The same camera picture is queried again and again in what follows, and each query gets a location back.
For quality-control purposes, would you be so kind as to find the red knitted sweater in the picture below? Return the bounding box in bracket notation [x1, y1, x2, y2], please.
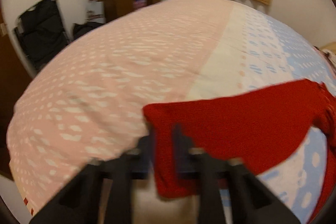
[142, 79, 335, 219]

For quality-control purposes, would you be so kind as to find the pink blue patterned bedspread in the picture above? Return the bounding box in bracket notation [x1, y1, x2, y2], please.
[7, 0, 335, 223]

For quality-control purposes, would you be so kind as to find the brown wooden door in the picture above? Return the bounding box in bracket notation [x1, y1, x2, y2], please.
[0, 3, 34, 180]

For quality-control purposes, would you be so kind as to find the black bag by wall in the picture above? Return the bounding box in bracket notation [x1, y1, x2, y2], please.
[13, 0, 70, 72]

